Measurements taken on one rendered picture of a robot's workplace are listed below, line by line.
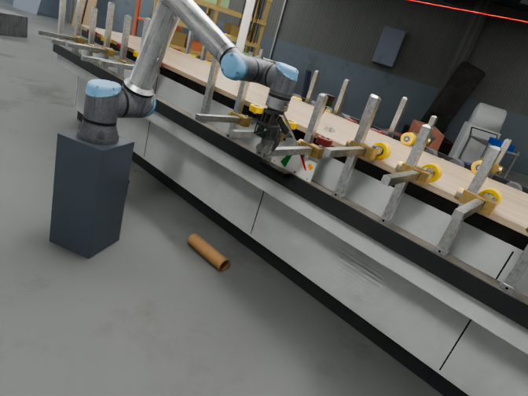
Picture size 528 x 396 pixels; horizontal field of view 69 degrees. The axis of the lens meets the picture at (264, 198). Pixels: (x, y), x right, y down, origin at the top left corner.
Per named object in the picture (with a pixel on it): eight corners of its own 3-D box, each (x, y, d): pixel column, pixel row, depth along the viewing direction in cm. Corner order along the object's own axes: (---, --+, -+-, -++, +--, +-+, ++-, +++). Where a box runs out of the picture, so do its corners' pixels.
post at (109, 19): (102, 68, 299) (110, 1, 281) (100, 67, 301) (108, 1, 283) (107, 68, 302) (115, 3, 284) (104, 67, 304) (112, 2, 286)
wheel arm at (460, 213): (460, 222, 117) (466, 212, 116) (449, 217, 119) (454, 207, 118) (493, 202, 155) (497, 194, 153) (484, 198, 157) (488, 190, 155)
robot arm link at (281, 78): (284, 62, 151) (305, 70, 147) (274, 93, 156) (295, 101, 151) (270, 60, 143) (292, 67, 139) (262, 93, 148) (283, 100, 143)
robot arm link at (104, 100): (75, 112, 182) (79, 75, 176) (108, 113, 196) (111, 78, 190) (95, 123, 176) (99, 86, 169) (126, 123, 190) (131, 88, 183)
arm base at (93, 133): (101, 147, 179) (104, 126, 175) (67, 133, 182) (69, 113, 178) (126, 141, 196) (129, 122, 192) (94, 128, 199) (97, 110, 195)
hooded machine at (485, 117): (442, 163, 772) (473, 100, 724) (471, 172, 761) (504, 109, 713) (447, 170, 713) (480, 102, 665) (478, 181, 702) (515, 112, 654)
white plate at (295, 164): (309, 182, 186) (316, 163, 182) (270, 161, 200) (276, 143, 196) (309, 182, 186) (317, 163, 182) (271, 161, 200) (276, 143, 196)
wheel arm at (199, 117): (198, 122, 190) (199, 115, 188) (194, 120, 192) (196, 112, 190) (256, 125, 223) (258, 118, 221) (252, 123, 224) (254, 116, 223)
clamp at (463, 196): (489, 216, 137) (496, 203, 135) (452, 199, 144) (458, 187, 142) (492, 214, 142) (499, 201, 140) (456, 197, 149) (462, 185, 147)
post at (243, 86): (229, 145, 219) (251, 60, 202) (225, 144, 221) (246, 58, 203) (232, 145, 222) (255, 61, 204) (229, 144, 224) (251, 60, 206)
